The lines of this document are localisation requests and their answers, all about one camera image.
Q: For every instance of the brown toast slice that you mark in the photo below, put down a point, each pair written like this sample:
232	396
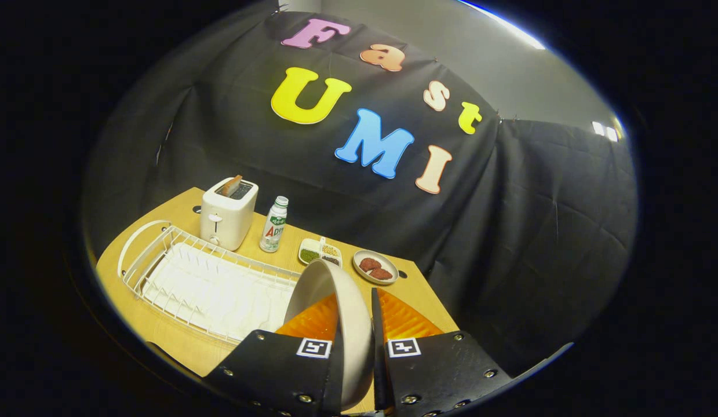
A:
231	186

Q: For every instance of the black backdrop cloth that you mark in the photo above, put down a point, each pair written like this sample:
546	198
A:
509	231

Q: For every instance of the grey plate with meat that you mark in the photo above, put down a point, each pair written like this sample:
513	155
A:
389	263

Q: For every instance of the white bottle green label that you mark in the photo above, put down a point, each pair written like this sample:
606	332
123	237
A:
273	229

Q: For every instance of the beige round plate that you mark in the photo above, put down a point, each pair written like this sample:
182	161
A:
353	324

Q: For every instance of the red meat piece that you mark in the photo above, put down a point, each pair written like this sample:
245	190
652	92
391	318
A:
383	274
370	264

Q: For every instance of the white toaster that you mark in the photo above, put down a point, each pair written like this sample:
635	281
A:
225	220

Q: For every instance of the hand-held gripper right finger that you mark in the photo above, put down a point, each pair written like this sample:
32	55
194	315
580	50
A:
379	376

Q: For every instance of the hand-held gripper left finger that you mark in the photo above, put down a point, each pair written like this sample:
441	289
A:
277	370

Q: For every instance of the white divided bean dish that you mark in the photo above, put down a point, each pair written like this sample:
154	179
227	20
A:
319	253

